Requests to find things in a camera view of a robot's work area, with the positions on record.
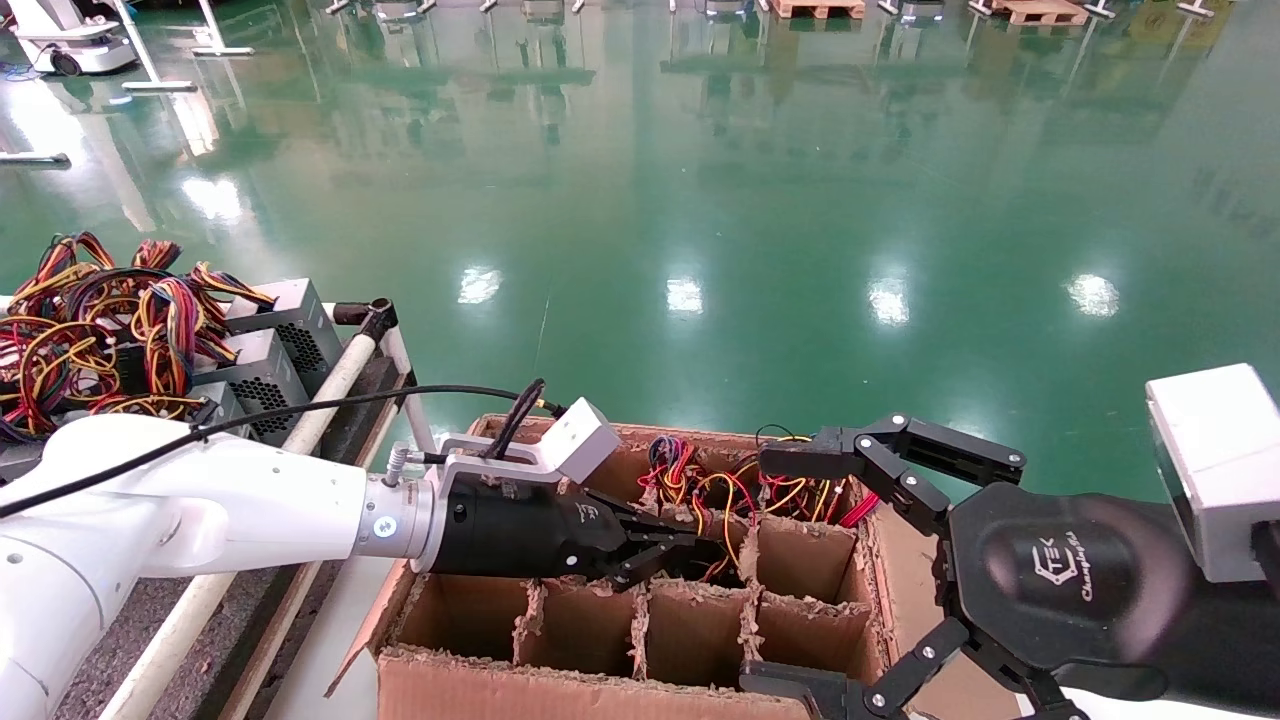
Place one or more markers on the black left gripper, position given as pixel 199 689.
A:
pixel 510 530

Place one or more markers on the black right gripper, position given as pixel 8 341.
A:
pixel 1060 580

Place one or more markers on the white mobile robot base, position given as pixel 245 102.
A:
pixel 85 50

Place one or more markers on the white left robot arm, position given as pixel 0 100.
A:
pixel 200 500

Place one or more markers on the cardboard box with dividers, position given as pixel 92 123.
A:
pixel 800 560

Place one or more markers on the power supply in box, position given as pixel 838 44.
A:
pixel 800 495

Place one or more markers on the white table leg pipe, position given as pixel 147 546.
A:
pixel 405 370

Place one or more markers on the black pipe clamp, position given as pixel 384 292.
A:
pixel 375 318

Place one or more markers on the grey metal power supply unit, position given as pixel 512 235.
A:
pixel 20 458
pixel 228 410
pixel 255 360
pixel 290 305

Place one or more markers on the grey felt table mat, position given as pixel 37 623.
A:
pixel 130 640

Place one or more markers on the wooden pallet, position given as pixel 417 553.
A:
pixel 1040 12
pixel 818 9

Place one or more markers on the white stand pole with foot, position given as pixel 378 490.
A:
pixel 158 86
pixel 222 50

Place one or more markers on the long white rail pipe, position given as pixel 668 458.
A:
pixel 340 385

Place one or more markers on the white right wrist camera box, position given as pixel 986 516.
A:
pixel 1215 470

